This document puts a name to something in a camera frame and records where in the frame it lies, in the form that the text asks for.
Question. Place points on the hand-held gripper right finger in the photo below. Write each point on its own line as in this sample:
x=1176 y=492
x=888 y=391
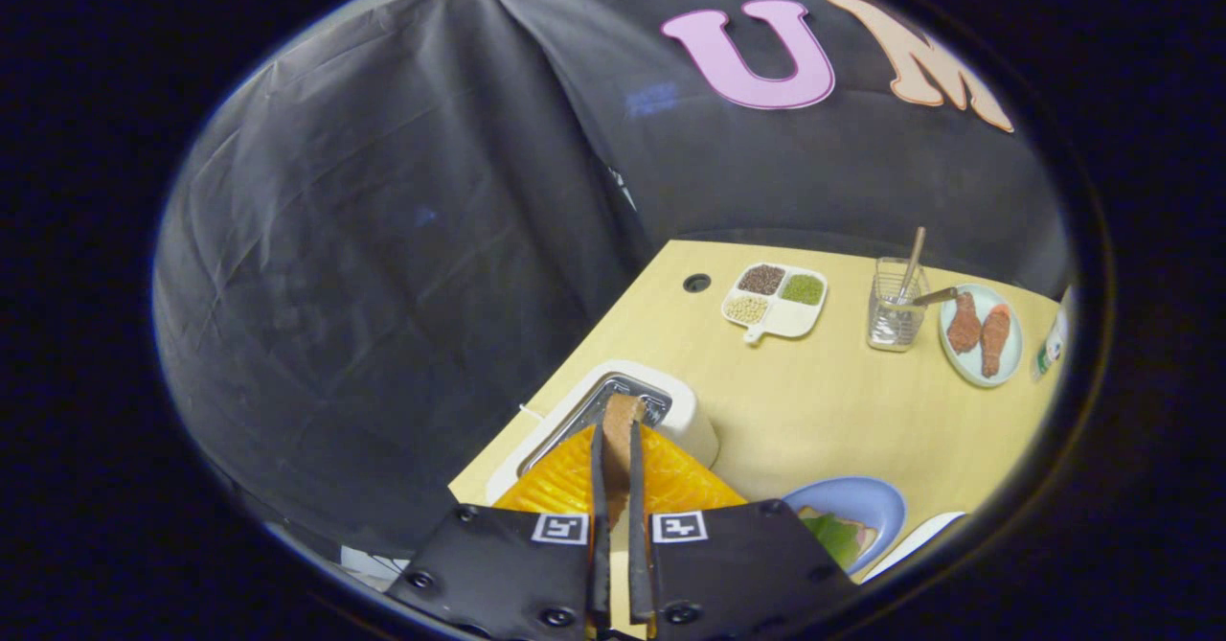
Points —
x=637 y=545

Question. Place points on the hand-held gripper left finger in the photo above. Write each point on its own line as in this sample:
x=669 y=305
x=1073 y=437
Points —
x=600 y=545

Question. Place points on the toast bread slice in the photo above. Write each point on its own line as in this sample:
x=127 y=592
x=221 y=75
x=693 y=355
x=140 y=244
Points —
x=620 y=440

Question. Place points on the green lettuce leaf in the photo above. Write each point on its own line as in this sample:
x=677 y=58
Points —
x=833 y=536

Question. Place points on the white toaster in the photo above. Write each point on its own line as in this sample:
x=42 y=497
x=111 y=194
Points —
x=685 y=421

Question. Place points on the white bread slice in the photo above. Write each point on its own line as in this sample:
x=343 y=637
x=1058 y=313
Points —
x=809 y=511

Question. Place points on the blue plate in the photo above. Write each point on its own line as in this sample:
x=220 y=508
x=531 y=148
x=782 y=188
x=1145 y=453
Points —
x=862 y=497

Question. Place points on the white divided condiment tray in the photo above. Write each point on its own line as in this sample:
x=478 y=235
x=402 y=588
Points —
x=790 y=320

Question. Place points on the white plate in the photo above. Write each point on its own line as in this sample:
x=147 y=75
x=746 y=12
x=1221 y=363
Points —
x=910 y=545

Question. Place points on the pale green plate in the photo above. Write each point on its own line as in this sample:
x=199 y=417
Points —
x=961 y=363

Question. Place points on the black backdrop cloth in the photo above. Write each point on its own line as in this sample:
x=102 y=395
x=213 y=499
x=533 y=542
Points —
x=383 y=239

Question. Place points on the brown wooden utensil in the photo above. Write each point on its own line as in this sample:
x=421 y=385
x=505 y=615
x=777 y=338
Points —
x=937 y=296

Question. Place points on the brown meat patty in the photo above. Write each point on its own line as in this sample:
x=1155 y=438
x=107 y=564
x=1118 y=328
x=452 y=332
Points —
x=994 y=339
x=964 y=323

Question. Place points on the light wooden utensil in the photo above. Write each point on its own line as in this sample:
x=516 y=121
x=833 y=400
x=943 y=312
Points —
x=914 y=258

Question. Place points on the clear plastic water bottle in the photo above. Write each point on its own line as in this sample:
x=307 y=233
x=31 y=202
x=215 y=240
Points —
x=1052 y=344

